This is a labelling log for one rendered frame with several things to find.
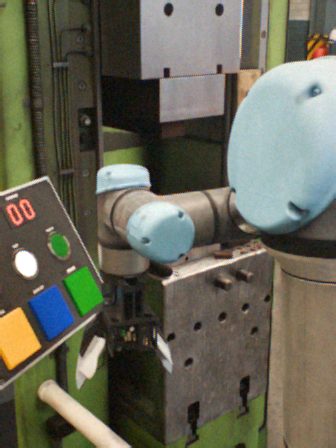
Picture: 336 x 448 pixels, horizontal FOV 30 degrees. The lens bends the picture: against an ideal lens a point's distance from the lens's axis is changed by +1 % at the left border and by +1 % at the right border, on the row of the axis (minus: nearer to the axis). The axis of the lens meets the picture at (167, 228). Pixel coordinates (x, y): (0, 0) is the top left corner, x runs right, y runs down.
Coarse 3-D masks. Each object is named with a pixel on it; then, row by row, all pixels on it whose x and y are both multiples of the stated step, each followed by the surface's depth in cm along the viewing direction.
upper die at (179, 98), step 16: (112, 80) 150; (128, 80) 145; (144, 80) 141; (160, 80) 137; (176, 80) 140; (192, 80) 143; (208, 80) 146; (224, 80) 149; (112, 96) 151; (128, 96) 147; (144, 96) 142; (160, 96) 138; (176, 96) 141; (192, 96) 144; (208, 96) 147; (112, 112) 153; (128, 112) 148; (144, 112) 143; (160, 112) 139; (176, 112) 142; (192, 112) 145; (208, 112) 148
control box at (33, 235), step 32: (32, 192) 116; (0, 224) 107; (32, 224) 113; (64, 224) 120; (0, 256) 104; (32, 256) 110; (64, 256) 117; (0, 288) 101; (32, 288) 107; (64, 288) 114; (32, 320) 105; (0, 384) 95
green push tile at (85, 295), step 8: (80, 272) 118; (88, 272) 120; (64, 280) 114; (72, 280) 115; (80, 280) 117; (88, 280) 119; (72, 288) 114; (80, 288) 116; (88, 288) 118; (96, 288) 120; (72, 296) 114; (80, 296) 115; (88, 296) 117; (96, 296) 119; (80, 304) 114; (88, 304) 116; (96, 304) 118; (80, 312) 114
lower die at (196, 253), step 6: (204, 246) 159; (210, 246) 160; (216, 246) 162; (192, 252) 156; (198, 252) 158; (204, 252) 159; (210, 252) 161; (192, 258) 157; (198, 258) 158; (168, 264) 152; (174, 264) 153
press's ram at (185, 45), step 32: (128, 0) 132; (160, 0) 132; (192, 0) 137; (224, 0) 143; (128, 32) 134; (160, 32) 134; (192, 32) 139; (224, 32) 146; (128, 64) 136; (160, 64) 136; (192, 64) 142; (224, 64) 148
